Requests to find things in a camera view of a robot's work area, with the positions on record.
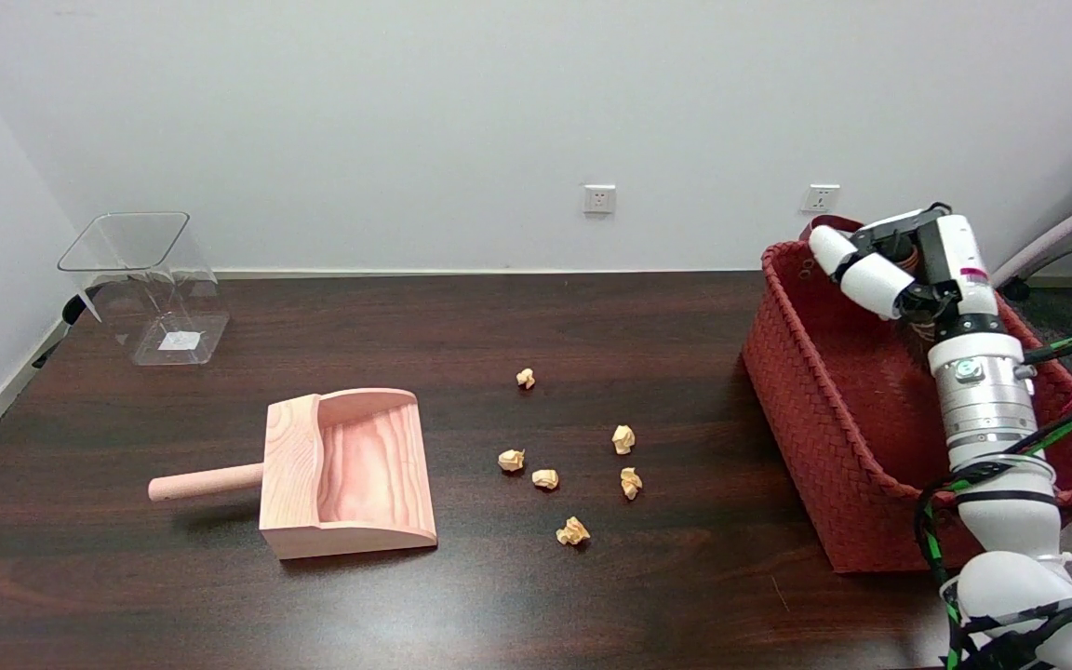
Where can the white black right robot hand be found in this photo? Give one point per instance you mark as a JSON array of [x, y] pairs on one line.
[[959, 270]]

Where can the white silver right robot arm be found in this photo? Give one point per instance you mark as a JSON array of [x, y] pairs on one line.
[[987, 400]]

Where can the pale pink tube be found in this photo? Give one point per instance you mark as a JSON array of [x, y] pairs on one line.
[[1066, 231]]

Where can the grey tube with black cap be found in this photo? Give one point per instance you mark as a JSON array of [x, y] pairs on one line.
[[1071, 247]]

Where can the red-brown woven basket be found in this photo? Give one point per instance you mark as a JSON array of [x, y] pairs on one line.
[[806, 419]]

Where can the crumpled yellow paper ball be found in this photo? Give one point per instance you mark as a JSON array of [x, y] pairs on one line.
[[545, 478], [511, 460], [526, 378], [573, 531], [623, 439], [630, 483]]

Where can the clear plastic bin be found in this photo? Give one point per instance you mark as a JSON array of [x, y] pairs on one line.
[[150, 307]]

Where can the white wall socket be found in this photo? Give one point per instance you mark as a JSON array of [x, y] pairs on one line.
[[599, 199], [820, 198]]

